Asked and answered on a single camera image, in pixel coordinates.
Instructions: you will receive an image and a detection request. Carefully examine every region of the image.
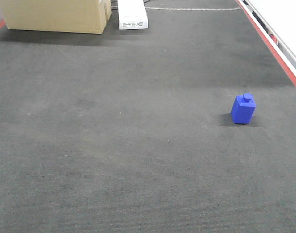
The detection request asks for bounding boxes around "blue plastic block part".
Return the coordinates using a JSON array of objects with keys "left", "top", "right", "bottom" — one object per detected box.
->
[{"left": 231, "top": 93, "right": 257, "bottom": 124}]

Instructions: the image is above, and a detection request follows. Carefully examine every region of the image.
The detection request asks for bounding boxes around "white long carton box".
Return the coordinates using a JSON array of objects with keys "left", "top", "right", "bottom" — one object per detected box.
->
[{"left": 117, "top": 0, "right": 148, "bottom": 30}]

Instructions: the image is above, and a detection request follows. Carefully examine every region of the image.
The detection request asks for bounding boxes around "brown cardboard box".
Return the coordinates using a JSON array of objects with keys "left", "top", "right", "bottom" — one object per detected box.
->
[{"left": 0, "top": 0, "right": 112, "bottom": 34}]

